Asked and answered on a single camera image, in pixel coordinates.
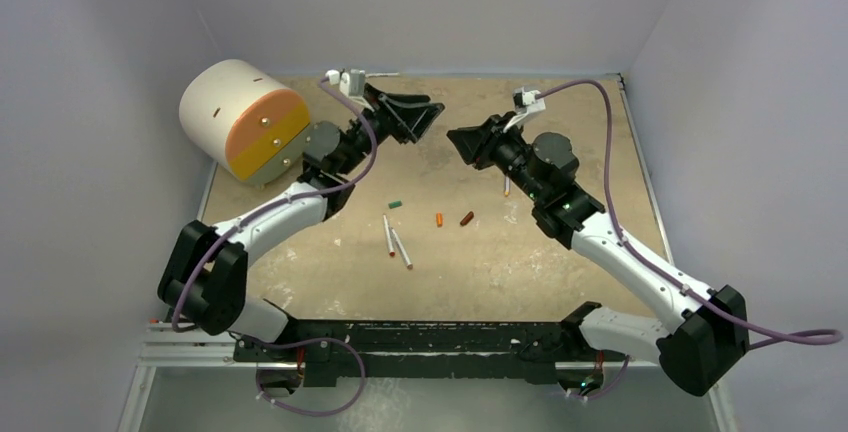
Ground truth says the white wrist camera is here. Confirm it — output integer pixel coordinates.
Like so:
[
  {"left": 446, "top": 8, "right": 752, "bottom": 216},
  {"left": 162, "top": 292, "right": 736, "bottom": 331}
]
[
  {"left": 505, "top": 87, "right": 546, "bottom": 130},
  {"left": 325, "top": 69, "right": 367, "bottom": 98}
]

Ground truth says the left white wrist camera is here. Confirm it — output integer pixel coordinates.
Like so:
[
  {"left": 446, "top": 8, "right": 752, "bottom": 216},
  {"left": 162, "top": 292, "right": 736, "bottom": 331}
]
[{"left": 325, "top": 69, "right": 367, "bottom": 98}]

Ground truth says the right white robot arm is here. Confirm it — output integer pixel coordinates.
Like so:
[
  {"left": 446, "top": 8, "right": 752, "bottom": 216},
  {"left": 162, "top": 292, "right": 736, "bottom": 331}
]
[{"left": 446, "top": 115, "right": 750, "bottom": 396}]

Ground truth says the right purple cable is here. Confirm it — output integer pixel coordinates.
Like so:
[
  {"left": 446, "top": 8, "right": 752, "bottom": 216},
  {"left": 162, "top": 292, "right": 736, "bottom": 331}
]
[{"left": 537, "top": 79, "right": 844, "bottom": 404}]

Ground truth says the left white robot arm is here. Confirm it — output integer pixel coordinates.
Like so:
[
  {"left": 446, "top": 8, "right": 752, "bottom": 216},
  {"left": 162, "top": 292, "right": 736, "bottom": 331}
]
[{"left": 157, "top": 84, "right": 444, "bottom": 361}]

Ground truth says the white pen grey tip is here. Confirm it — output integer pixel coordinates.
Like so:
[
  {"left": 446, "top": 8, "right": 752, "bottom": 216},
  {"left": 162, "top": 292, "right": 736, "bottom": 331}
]
[{"left": 390, "top": 227, "right": 413, "bottom": 270}]

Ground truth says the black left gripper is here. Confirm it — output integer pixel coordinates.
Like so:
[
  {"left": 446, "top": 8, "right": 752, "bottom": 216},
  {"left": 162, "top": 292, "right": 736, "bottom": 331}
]
[{"left": 337, "top": 85, "right": 441, "bottom": 177}]

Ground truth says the white pen red tip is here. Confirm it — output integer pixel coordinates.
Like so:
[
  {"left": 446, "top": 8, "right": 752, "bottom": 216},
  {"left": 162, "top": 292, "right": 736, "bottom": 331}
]
[{"left": 382, "top": 214, "right": 396, "bottom": 257}]

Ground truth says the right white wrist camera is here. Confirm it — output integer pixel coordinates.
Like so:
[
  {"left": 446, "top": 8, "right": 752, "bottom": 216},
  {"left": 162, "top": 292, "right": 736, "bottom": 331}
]
[{"left": 505, "top": 87, "right": 546, "bottom": 130}]

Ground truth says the aluminium frame rail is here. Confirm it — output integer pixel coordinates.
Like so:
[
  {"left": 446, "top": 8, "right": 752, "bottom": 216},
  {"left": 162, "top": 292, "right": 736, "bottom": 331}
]
[{"left": 119, "top": 320, "right": 738, "bottom": 431}]

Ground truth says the brown pen cap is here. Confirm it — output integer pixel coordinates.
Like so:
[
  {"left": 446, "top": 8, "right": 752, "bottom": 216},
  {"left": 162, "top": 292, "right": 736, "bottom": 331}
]
[{"left": 460, "top": 211, "right": 475, "bottom": 227}]

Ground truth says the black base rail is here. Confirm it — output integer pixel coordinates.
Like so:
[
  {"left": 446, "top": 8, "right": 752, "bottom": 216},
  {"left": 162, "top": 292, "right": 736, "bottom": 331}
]
[{"left": 234, "top": 319, "right": 624, "bottom": 387}]

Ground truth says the white pen orange tip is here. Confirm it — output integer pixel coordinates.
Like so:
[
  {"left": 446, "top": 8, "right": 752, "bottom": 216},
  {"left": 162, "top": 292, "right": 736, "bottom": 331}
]
[{"left": 366, "top": 72, "right": 400, "bottom": 78}]

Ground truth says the round cream drawer cabinet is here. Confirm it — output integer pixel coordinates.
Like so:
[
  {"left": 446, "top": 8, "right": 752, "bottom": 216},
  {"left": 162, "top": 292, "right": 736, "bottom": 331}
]
[{"left": 178, "top": 59, "right": 312, "bottom": 186}]

